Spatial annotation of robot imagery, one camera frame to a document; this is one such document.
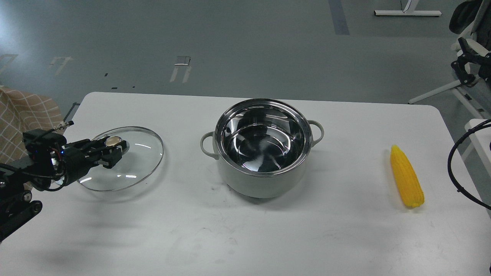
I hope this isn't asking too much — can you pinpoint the grey green cooking pot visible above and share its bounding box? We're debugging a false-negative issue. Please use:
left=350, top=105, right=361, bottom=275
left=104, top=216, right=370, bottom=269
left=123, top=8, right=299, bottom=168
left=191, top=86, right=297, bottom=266
left=200, top=99, right=325, bottom=199

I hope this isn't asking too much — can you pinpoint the yellow corn cob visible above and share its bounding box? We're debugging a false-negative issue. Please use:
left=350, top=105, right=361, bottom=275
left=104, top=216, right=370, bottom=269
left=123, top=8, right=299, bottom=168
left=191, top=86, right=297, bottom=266
left=390, top=145, right=425, bottom=209

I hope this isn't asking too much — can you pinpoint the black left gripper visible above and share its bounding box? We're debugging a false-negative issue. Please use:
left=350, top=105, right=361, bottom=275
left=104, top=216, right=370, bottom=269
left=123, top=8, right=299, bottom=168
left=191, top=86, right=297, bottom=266
left=22, top=129, right=128, bottom=192

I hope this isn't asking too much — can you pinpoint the white table leg bar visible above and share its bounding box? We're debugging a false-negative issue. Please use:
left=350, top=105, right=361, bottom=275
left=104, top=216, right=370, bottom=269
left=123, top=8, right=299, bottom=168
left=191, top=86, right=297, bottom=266
left=373, top=0, right=442, bottom=17

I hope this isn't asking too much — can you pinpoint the beige checkered cloth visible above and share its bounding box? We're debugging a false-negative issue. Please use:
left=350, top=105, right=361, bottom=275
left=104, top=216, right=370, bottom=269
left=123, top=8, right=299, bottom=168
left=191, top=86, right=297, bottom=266
left=0, top=86, right=63, bottom=164

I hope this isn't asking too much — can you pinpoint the glass pot lid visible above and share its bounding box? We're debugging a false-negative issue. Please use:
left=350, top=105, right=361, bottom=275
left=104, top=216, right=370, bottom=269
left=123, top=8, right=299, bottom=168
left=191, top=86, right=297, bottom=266
left=78, top=126, right=164, bottom=192

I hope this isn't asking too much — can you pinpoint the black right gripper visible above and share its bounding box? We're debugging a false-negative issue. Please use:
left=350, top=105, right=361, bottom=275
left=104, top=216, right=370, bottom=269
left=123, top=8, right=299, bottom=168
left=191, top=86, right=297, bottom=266
left=450, top=36, right=491, bottom=86

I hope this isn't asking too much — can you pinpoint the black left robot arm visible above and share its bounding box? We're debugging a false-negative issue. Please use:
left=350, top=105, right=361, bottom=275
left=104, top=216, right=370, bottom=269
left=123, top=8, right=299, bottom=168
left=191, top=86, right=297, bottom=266
left=0, top=129, right=129, bottom=240

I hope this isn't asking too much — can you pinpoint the white desk frame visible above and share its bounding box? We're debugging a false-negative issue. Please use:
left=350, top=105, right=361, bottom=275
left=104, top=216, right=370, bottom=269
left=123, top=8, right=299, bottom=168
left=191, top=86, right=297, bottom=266
left=407, top=79, right=490, bottom=119

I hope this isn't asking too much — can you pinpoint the white side table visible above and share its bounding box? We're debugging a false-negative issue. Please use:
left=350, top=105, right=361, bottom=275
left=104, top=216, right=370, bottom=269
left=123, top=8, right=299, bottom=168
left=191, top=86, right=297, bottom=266
left=462, top=123, right=491, bottom=205

